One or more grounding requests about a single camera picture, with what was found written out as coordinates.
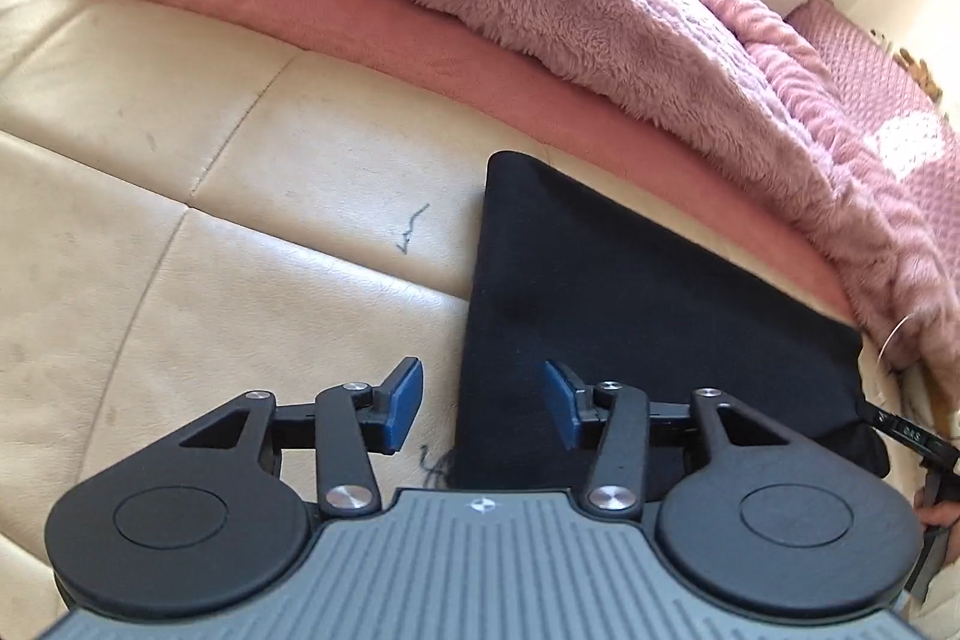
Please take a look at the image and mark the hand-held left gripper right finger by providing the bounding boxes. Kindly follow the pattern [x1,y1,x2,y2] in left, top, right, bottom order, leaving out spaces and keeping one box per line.
[542,359,790,516]

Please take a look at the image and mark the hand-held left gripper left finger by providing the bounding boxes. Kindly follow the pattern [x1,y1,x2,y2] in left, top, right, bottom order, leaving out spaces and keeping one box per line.
[178,355,426,516]

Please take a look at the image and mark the black pants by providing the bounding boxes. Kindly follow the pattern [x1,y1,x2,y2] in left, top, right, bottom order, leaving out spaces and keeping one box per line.
[452,151,890,492]

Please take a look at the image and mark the person's right hand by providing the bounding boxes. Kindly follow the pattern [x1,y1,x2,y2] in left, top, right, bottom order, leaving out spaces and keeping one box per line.
[916,484,960,530]

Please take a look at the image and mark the brown plush bear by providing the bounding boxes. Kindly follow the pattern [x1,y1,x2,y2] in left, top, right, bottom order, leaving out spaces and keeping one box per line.
[896,44,944,103]

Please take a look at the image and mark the pink quilted headboard cover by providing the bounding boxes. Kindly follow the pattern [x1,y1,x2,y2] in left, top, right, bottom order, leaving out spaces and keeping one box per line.
[784,0,960,193]

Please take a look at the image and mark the pink ruffled comforter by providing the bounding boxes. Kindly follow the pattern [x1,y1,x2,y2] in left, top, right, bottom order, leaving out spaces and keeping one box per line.
[646,0,960,382]

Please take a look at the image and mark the white charging cable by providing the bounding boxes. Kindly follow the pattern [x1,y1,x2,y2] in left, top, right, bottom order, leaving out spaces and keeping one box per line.
[877,310,921,372]

